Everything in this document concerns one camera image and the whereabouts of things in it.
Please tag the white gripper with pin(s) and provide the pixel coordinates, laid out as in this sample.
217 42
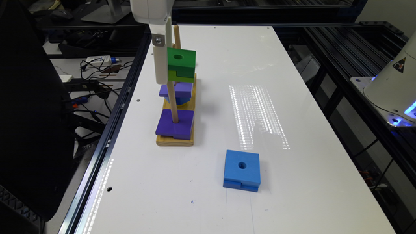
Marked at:
156 12

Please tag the green square block with hole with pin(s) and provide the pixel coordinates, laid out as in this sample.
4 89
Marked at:
181 65

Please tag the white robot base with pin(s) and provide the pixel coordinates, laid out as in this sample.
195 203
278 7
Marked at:
392 91

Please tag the light purple square block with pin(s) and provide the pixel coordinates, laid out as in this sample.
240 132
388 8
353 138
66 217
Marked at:
182 90

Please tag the blue block under purple block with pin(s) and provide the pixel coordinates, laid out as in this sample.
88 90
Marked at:
179 100

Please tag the dark purple square block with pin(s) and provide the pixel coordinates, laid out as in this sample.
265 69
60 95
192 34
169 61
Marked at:
181 130

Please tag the blue square block with hole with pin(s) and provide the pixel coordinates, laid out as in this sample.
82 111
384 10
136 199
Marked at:
242 171

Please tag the back wooden peg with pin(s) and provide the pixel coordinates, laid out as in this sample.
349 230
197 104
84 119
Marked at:
177 37

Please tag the wooden peg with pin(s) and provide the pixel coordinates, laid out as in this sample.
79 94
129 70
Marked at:
177 37
172 97

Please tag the white power strip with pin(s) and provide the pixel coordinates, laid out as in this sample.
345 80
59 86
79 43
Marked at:
103 60

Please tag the monitor stand base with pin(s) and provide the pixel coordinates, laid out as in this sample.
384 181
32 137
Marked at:
111 13

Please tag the front wooden peg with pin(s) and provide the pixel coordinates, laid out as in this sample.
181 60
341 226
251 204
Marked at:
172 97

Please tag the wooden peg base board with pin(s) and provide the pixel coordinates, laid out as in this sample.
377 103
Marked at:
170 141

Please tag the black office chair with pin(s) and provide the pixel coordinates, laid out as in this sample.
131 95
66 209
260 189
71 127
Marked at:
37 127

